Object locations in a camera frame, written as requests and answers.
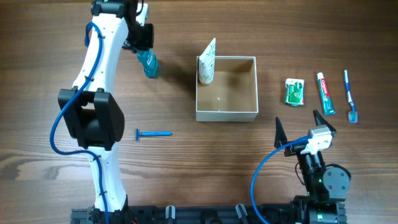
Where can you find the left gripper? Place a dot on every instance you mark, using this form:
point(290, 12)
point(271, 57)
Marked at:
point(147, 42)

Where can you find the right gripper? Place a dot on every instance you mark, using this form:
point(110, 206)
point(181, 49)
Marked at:
point(280, 137)

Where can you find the blue mouthwash bottle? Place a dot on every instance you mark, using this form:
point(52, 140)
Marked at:
point(149, 61)

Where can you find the green soap packet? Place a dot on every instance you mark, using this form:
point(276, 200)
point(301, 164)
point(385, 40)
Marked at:
point(294, 92)

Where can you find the white leaf-print tube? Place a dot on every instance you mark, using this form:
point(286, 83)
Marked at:
point(207, 64)

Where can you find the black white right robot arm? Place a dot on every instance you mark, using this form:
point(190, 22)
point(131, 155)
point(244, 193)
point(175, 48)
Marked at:
point(326, 184)

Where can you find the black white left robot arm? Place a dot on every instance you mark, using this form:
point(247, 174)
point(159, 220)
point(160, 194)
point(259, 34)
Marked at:
point(90, 111)

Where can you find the green white toothpaste tube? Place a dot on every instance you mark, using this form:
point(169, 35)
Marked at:
point(328, 108)

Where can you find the blue white toothbrush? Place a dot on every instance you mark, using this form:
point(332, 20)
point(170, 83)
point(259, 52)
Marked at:
point(353, 114)

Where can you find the white cardboard box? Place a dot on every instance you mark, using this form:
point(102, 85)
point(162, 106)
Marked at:
point(232, 96)

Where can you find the blue disposable razor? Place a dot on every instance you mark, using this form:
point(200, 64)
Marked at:
point(139, 134)

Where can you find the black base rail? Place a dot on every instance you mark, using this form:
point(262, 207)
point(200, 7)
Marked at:
point(273, 213)

